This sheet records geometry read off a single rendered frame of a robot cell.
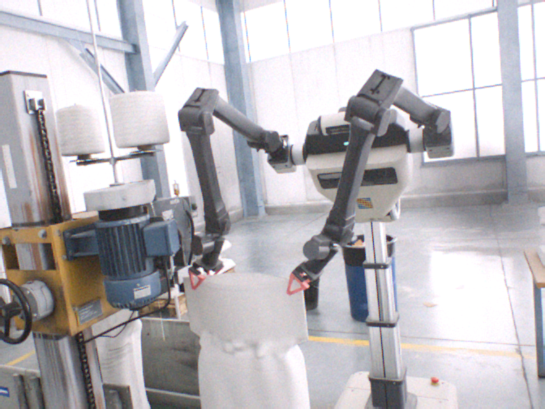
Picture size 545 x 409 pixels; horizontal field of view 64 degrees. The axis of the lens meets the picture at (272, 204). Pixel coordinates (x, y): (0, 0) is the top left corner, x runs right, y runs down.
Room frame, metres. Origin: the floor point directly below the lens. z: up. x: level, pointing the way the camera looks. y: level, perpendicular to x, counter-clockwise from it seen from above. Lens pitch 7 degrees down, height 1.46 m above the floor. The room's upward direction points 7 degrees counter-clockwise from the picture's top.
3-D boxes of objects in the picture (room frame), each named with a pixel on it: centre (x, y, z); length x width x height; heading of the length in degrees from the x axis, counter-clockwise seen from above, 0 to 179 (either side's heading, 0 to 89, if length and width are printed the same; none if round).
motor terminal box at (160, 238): (1.22, 0.32, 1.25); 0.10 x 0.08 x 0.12; 179
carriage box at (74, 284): (1.35, 0.63, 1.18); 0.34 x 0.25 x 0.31; 154
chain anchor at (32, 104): (1.23, 0.61, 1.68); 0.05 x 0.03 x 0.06; 154
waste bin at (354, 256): (3.56, -0.75, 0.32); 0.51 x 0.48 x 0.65; 154
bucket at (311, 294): (3.93, -0.21, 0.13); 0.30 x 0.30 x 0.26
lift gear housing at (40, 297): (1.17, 0.69, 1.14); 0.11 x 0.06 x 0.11; 64
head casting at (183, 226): (1.67, 0.51, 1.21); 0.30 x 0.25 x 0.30; 64
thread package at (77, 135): (1.47, 0.61, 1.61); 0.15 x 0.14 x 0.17; 64
